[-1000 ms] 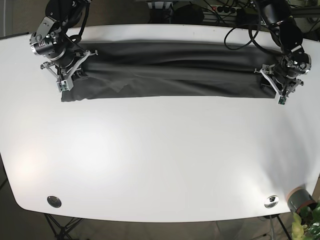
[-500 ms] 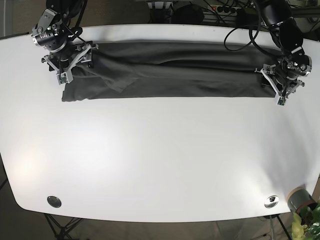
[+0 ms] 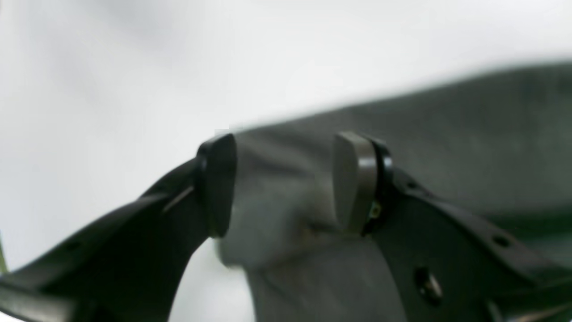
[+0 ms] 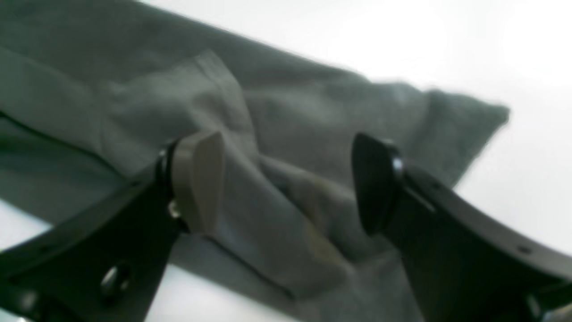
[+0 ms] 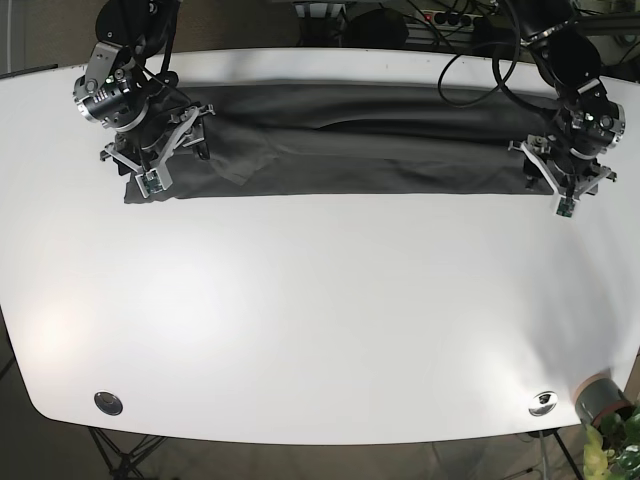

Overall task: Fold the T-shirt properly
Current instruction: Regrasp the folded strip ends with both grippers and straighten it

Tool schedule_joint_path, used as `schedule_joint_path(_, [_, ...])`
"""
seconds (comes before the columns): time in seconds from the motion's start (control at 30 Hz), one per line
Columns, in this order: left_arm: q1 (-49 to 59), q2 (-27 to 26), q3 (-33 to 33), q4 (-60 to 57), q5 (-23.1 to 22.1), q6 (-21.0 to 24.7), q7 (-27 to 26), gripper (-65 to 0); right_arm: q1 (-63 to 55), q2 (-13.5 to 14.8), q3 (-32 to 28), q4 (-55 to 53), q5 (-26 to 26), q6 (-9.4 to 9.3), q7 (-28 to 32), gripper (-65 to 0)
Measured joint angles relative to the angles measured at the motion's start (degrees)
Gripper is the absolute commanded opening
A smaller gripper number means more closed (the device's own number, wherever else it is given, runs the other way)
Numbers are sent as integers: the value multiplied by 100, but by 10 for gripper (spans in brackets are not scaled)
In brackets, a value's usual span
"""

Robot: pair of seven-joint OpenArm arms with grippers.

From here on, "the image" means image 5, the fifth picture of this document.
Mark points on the right metal table grommet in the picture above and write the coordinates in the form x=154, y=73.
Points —
x=543, y=403

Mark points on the left metal table grommet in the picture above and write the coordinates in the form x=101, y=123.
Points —
x=108, y=403

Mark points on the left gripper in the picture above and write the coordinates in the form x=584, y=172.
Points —
x=565, y=156

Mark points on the green potted plant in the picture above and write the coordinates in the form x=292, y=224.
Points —
x=611, y=451

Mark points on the dark grey T-shirt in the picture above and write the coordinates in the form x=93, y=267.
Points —
x=302, y=139

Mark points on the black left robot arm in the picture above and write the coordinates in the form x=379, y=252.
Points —
x=565, y=58

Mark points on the metal table grommet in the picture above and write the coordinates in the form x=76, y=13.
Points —
x=543, y=403
x=108, y=403

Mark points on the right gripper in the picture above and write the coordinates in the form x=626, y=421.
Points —
x=152, y=119

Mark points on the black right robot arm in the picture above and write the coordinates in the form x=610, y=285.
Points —
x=146, y=28

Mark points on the grey plant pot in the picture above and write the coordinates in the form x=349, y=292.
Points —
x=598, y=397

